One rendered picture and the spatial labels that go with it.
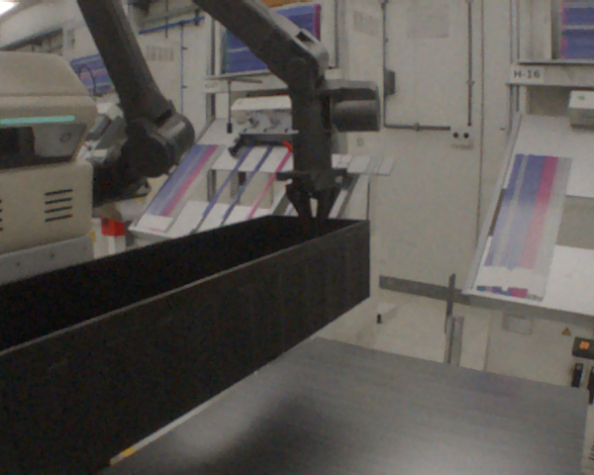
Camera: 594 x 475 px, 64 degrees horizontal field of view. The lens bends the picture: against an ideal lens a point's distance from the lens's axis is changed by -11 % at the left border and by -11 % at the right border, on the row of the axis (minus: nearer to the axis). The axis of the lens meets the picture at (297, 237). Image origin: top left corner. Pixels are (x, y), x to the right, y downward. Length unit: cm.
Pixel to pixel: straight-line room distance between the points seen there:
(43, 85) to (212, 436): 51
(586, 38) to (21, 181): 158
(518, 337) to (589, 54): 93
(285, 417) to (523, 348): 121
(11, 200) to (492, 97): 299
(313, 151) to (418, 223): 290
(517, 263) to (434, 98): 221
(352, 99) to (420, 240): 294
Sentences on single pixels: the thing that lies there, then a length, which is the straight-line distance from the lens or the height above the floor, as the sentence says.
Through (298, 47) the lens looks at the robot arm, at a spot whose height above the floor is 125.
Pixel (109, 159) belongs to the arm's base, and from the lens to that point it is 91.
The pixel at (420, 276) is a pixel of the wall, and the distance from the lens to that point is 368.
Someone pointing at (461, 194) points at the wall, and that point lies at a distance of 347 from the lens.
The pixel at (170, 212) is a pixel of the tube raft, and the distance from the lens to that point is 220.
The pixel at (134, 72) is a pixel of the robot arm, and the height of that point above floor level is 124.
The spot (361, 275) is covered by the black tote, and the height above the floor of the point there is 95.
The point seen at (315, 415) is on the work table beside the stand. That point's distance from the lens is 67.
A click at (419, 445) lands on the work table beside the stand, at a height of 80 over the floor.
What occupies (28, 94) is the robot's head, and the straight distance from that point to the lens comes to 74.
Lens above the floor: 115
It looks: 12 degrees down
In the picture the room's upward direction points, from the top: straight up
